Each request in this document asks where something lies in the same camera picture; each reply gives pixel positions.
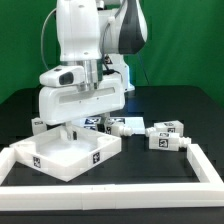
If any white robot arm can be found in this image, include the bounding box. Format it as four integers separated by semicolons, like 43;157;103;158
39;0;147;140

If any white marker base sheet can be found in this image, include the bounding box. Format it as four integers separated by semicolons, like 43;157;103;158
72;117;145;134

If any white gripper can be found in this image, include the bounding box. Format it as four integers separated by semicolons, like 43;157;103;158
39;66;125;140

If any white cable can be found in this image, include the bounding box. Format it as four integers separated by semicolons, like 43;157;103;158
40;7;58;71

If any white U-shaped fence frame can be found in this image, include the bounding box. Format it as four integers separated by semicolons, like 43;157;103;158
0;144;224;211

